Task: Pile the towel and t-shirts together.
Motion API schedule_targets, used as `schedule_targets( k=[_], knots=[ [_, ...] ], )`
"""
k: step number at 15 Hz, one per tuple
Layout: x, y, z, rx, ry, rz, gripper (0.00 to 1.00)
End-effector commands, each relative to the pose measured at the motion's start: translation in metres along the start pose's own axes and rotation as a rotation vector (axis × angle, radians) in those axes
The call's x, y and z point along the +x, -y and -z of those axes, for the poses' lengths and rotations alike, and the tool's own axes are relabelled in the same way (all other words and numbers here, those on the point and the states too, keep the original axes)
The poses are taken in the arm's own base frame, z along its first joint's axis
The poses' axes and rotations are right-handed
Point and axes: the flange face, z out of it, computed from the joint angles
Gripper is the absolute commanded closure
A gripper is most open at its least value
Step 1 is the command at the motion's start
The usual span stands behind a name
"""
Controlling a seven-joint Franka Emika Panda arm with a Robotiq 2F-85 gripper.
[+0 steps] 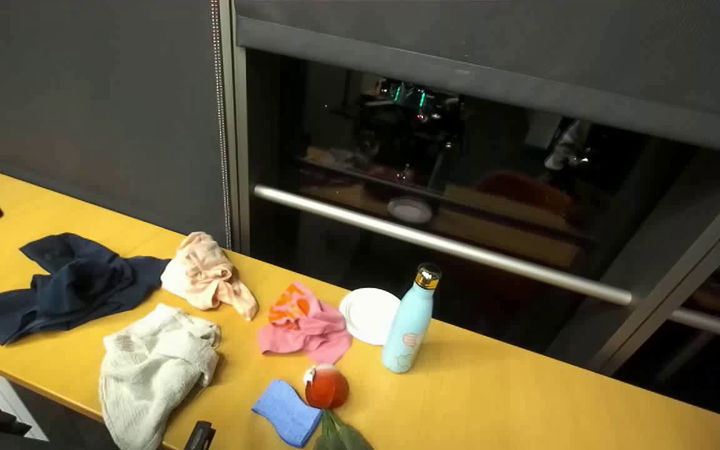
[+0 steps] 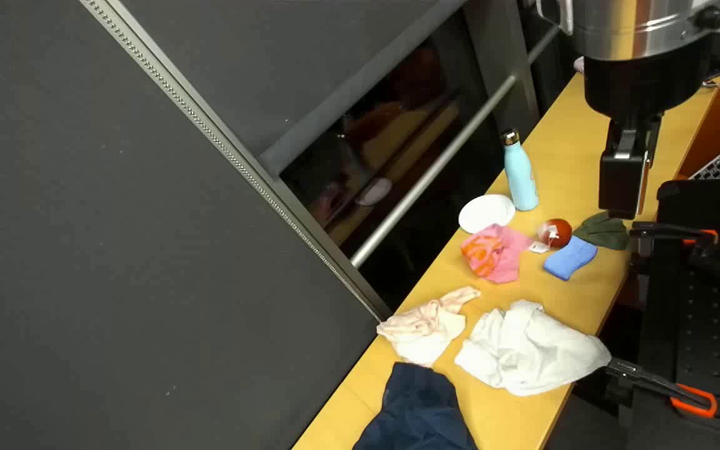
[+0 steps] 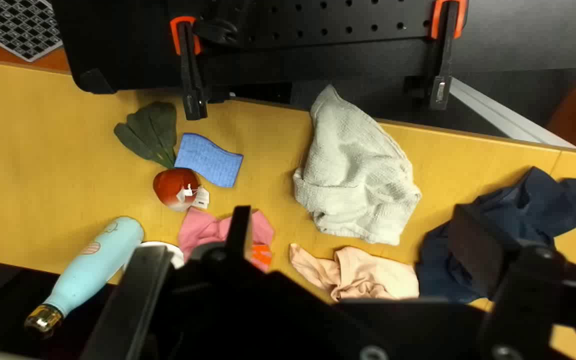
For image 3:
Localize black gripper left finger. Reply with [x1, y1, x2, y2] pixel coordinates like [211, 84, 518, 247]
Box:
[81, 246, 173, 360]

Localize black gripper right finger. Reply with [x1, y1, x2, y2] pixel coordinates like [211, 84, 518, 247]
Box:
[448, 203, 576, 360]

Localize pink orange t-shirt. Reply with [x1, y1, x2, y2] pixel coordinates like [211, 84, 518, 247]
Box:
[179, 208, 274, 270]

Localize pale peach t-shirt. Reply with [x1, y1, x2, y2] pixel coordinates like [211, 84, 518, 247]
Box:
[290, 244, 421, 300]

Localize grey white towel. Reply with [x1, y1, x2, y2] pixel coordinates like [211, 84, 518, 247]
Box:
[292, 85, 423, 246]

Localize light blue water bottle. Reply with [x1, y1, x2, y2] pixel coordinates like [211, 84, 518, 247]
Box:
[24, 216, 144, 335]

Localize navy blue t-shirt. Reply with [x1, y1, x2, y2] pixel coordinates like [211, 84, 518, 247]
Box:
[414, 167, 576, 304]

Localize white round plate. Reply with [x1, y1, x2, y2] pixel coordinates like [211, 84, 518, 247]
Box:
[141, 240, 187, 270]

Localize red plush radish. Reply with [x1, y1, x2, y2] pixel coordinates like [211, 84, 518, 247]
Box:
[153, 167, 211, 211]

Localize blue sponge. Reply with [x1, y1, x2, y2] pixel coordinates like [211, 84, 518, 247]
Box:
[175, 132, 244, 187]

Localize green plush leaves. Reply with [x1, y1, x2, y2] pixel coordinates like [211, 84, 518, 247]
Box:
[115, 102, 177, 167]

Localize right orange black clamp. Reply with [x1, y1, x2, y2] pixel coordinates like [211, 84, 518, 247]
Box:
[409, 0, 468, 109]

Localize black perforated mounting board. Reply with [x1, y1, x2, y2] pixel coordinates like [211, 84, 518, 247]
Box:
[52, 0, 576, 91]

